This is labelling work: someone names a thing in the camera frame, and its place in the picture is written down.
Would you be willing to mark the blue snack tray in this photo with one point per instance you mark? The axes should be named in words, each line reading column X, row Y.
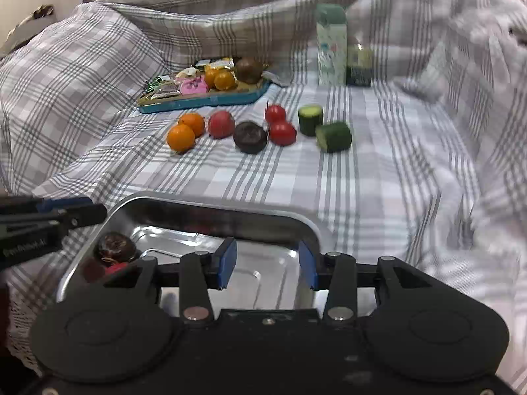
column 206, row 102

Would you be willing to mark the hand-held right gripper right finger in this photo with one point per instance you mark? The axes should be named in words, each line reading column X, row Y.
column 306, row 266

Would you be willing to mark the red tomato with stem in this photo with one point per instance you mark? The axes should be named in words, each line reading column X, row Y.
column 275, row 114

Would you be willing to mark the small red fruit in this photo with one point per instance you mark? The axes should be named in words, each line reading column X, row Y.
column 116, row 268

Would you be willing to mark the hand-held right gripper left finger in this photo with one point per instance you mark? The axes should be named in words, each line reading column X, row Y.
column 227, row 264

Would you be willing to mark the green cucumber piece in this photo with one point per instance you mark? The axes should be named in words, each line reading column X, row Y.
column 334, row 136
column 310, row 120

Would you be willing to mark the dark passion fruit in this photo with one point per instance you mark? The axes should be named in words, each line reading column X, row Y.
column 115, row 247
column 250, row 137

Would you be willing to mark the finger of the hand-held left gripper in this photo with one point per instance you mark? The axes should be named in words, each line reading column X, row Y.
column 87, row 215
column 61, row 204

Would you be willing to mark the yellow snack packet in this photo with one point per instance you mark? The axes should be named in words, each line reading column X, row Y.
column 218, row 63

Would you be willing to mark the orange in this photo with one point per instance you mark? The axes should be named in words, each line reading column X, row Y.
column 180, row 138
column 224, row 80
column 192, row 123
column 210, row 77

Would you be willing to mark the metal tray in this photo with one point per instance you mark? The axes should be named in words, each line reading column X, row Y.
column 263, row 269

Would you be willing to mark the pale green water bottle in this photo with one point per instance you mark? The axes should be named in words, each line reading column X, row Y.
column 330, row 49

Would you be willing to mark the plaid bed sheet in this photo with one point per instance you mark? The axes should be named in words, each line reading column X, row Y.
column 370, row 197

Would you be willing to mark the brown snack packet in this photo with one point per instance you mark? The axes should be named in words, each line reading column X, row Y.
column 164, row 93

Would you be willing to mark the round red fruit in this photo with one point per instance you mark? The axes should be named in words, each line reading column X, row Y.
column 221, row 124

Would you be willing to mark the small dark glass jar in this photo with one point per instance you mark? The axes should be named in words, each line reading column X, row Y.
column 359, row 68

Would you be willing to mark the green snack packet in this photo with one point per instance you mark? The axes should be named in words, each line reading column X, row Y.
column 158, row 83

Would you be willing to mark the brown kiwi on teal tray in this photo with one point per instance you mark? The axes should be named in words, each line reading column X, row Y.
column 249, row 70

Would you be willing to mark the pink snack packet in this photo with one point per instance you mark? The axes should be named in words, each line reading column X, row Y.
column 193, row 85

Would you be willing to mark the plaid covered cushion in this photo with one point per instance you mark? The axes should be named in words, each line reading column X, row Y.
column 70, row 70

